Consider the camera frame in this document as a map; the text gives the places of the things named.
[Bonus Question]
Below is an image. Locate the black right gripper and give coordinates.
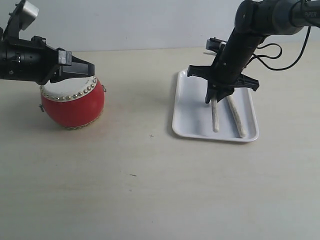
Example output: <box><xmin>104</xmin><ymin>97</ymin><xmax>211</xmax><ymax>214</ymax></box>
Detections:
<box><xmin>186</xmin><ymin>30</ymin><xmax>260</xmax><ymax>104</ymax></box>

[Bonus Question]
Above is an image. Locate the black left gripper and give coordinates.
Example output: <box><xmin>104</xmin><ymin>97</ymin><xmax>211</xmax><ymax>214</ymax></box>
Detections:
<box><xmin>7</xmin><ymin>36</ymin><xmax>95</xmax><ymax>85</ymax></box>

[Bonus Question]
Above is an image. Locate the white drumstick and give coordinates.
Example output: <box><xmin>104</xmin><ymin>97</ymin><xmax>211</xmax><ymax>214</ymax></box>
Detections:
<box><xmin>226</xmin><ymin>95</ymin><xmax>247</xmax><ymax>138</ymax></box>
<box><xmin>211</xmin><ymin>97</ymin><xmax>220</xmax><ymax>133</ymax></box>

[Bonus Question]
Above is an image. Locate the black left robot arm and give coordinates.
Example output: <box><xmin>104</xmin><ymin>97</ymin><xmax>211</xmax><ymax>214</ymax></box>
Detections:
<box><xmin>0</xmin><ymin>26</ymin><xmax>95</xmax><ymax>86</ymax></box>

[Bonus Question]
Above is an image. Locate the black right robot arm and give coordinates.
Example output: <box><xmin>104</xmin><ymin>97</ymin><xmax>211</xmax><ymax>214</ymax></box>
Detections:
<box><xmin>186</xmin><ymin>0</ymin><xmax>320</xmax><ymax>104</ymax></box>

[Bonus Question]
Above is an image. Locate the small red drum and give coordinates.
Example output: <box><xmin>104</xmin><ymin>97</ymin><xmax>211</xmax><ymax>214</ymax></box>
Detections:
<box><xmin>39</xmin><ymin>75</ymin><xmax>106</xmax><ymax>129</ymax></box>

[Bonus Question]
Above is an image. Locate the white plastic tray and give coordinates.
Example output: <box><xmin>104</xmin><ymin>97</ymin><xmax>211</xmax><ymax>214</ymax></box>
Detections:
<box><xmin>171</xmin><ymin>70</ymin><xmax>260</xmax><ymax>143</ymax></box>

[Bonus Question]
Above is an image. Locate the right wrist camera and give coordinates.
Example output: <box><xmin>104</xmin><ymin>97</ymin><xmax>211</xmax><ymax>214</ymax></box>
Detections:
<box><xmin>205</xmin><ymin>37</ymin><xmax>227</xmax><ymax>53</ymax></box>

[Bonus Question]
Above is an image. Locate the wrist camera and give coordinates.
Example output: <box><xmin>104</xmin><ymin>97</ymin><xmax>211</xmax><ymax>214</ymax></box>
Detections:
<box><xmin>205</xmin><ymin>37</ymin><xmax>227</xmax><ymax>53</ymax></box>
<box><xmin>2</xmin><ymin>0</ymin><xmax>39</xmax><ymax>41</ymax></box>

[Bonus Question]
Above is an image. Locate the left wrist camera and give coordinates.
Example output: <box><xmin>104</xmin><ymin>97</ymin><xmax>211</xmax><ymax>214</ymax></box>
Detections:
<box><xmin>2</xmin><ymin>0</ymin><xmax>39</xmax><ymax>41</ymax></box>

